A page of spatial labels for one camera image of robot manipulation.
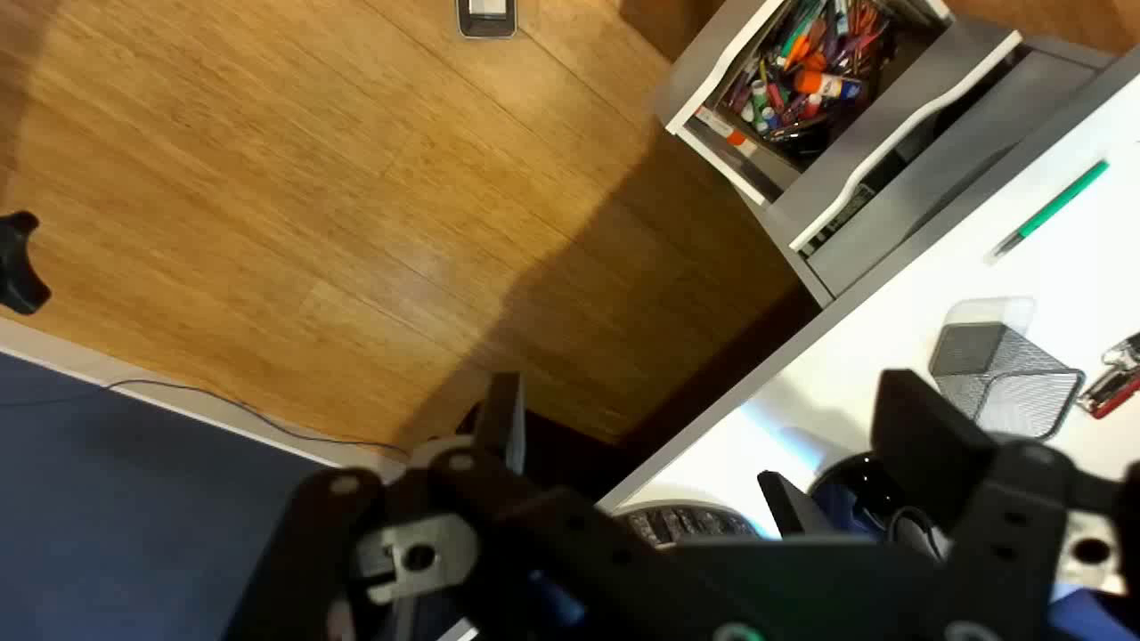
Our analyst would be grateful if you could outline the green pen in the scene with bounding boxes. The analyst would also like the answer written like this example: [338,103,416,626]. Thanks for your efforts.
[991,156,1117,262]

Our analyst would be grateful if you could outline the white drawer with pens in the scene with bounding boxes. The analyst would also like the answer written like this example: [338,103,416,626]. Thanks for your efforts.
[657,0,1028,213]

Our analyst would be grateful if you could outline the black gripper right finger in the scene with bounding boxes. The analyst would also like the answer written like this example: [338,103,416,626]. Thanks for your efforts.
[873,368,1140,641]

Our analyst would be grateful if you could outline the black wire mesh cup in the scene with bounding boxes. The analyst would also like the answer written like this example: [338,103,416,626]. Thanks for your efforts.
[927,310,1088,444]

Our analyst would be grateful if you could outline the black power adapter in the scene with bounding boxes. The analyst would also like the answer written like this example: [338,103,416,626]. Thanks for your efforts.
[455,0,525,40]

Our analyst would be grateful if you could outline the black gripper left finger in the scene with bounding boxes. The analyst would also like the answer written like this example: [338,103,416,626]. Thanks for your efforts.
[224,371,671,641]

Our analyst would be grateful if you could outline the black chair base foot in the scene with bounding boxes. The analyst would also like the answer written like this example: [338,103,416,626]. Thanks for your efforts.
[0,211,53,321]

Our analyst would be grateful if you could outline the grey drawer cabinet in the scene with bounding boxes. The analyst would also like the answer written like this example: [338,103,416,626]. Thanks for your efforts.
[789,34,1140,310]

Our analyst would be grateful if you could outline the assorted colourful pens bundle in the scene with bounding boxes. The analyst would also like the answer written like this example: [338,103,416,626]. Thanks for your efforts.
[715,0,918,141]

